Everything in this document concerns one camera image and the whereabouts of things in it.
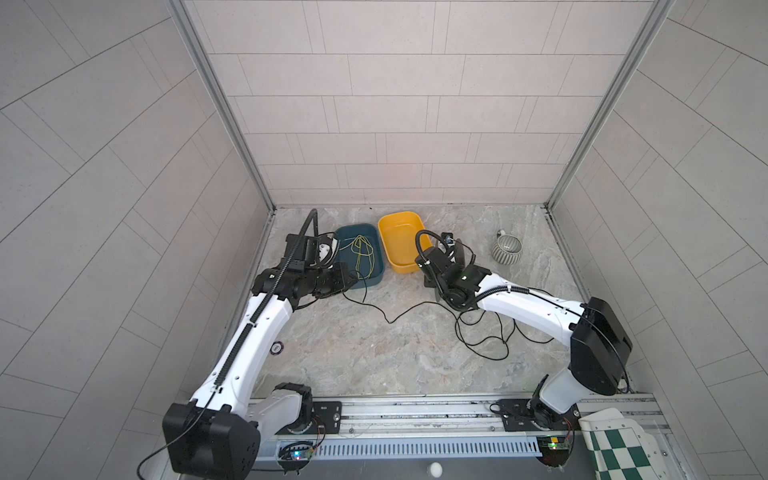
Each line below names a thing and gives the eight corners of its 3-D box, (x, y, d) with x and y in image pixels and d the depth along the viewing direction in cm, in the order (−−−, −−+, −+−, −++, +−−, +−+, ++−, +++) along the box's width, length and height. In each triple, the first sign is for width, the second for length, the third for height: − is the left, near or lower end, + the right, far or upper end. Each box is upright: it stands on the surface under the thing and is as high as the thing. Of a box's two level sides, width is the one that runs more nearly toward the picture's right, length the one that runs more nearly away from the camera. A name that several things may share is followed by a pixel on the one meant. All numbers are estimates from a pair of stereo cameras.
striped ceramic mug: (494, 269, 101) (499, 259, 96) (487, 240, 109) (491, 230, 104) (521, 269, 101) (527, 259, 96) (512, 240, 109) (517, 230, 104)
